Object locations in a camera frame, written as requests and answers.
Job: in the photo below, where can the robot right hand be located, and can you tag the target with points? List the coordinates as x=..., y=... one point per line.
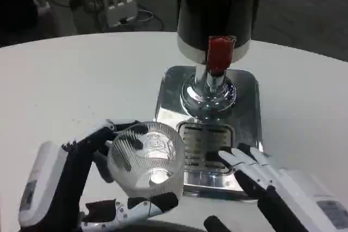
x=293, y=194

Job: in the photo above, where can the grey box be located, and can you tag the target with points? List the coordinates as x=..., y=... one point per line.
x=58, y=21

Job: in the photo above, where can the drip tray grid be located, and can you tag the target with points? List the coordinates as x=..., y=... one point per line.
x=204, y=139

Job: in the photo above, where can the clear ribbed glass cup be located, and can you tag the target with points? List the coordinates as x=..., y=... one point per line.
x=152, y=161

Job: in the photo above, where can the steel drip tray base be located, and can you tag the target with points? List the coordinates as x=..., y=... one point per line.
x=244, y=107

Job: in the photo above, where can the black drink dispenser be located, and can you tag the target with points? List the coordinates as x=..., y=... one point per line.
x=217, y=6

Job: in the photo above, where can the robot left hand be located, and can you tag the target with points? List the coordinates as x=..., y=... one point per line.
x=68, y=172

